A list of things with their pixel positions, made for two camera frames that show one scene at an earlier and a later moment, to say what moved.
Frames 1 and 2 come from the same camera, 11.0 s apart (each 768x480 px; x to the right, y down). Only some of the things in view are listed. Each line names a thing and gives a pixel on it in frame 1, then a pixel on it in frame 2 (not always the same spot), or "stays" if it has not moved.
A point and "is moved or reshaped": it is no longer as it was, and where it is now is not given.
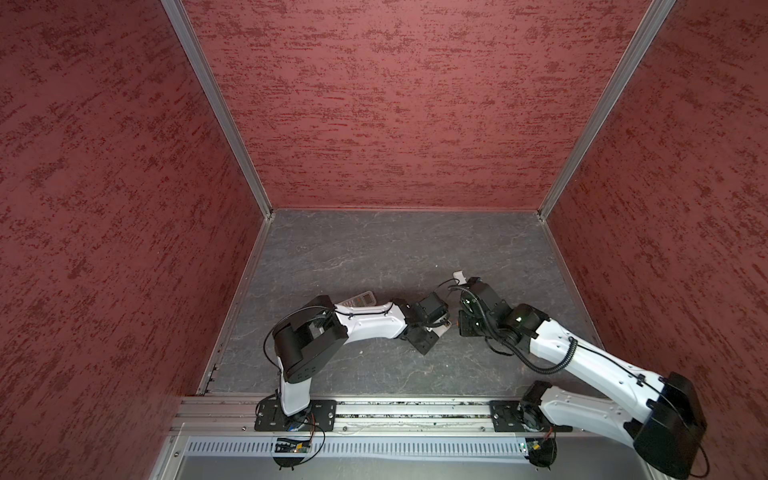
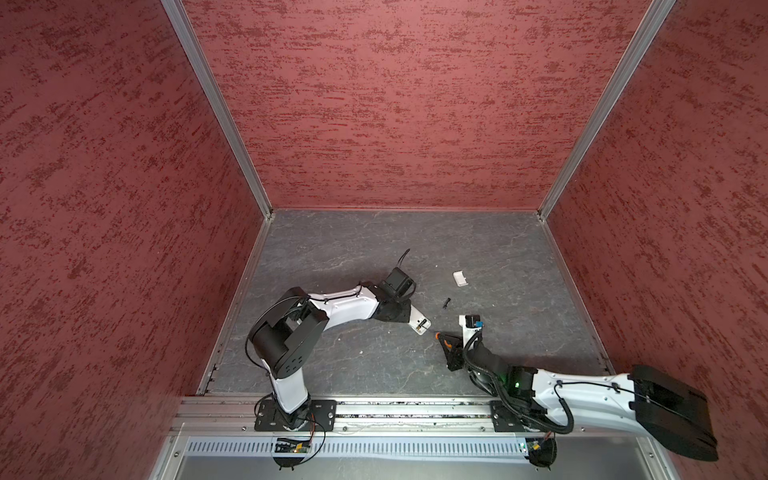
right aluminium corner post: (649, 29) stays
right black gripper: (465, 329) → (456, 352)
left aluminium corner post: (202, 72) stays
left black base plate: (319, 415) stays
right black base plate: (511, 416) stays
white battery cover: (459, 275) stays
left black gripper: (426, 344) → (404, 317)
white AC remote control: (440, 330) is moved or reshaped
